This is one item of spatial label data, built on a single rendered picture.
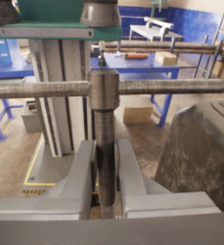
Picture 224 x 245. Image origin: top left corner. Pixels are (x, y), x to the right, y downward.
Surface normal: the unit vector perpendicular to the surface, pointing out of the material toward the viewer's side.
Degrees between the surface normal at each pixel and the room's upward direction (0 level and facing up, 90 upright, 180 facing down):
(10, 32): 90
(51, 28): 90
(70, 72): 90
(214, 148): 90
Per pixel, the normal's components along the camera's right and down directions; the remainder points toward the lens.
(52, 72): 0.04, 0.59
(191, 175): -0.98, 0.07
